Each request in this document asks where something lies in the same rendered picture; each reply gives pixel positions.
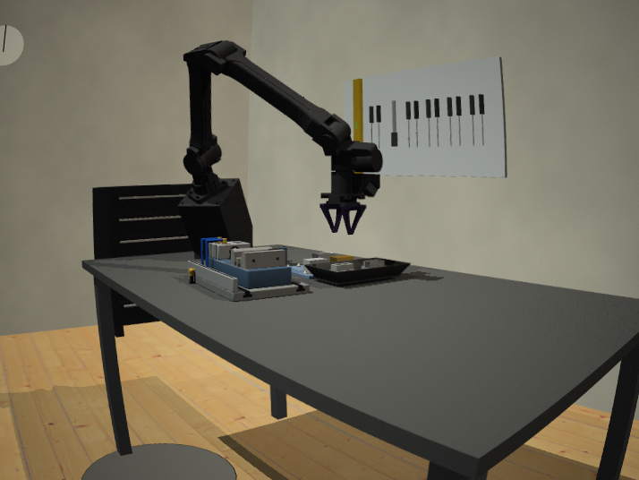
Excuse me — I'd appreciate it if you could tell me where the yellow block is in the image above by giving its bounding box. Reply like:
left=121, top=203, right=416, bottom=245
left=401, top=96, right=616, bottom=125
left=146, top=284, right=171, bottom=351
left=330, top=255, right=354, bottom=262

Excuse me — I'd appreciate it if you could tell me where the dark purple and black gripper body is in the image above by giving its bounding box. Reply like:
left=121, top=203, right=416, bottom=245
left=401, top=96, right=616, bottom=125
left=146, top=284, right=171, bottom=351
left=320, top=171, right=365, bottom=205

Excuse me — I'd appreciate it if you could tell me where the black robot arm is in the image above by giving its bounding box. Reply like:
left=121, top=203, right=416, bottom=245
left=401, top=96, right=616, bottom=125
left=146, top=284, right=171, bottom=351
left=183, top=40, right=383, bottom=204

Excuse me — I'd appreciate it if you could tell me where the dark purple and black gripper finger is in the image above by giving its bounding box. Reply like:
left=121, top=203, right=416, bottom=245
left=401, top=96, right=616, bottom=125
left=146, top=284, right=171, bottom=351
left=340, top=205, right=366, bottom=235
left=319, top=203, right=343, bottom=233

